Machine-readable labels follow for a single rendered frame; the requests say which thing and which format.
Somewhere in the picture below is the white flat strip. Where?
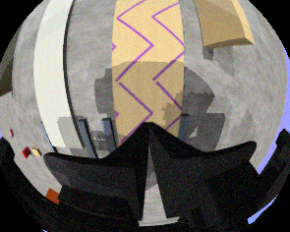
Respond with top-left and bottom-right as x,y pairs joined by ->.
33,24 -> 85,148

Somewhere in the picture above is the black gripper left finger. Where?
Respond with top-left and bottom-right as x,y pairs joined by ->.
44,121 -> 149,220

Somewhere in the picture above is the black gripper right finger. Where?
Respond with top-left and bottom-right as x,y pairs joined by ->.
148,121 -> 257,219

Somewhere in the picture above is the beige strip with purple zigzag pattern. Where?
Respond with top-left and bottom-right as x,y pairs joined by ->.
112,5 -> 185,144

